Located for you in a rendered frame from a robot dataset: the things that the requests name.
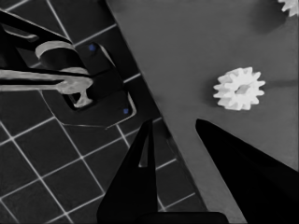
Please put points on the small white toothed gear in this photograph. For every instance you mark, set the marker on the small white toothed gear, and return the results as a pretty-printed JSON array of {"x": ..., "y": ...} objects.
[{"x": 292, "y": 6}]

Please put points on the dark robot body pale edges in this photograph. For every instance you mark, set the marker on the dark robot body pale edges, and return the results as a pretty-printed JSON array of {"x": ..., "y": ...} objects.
[{"x": 106, "y": 90}]

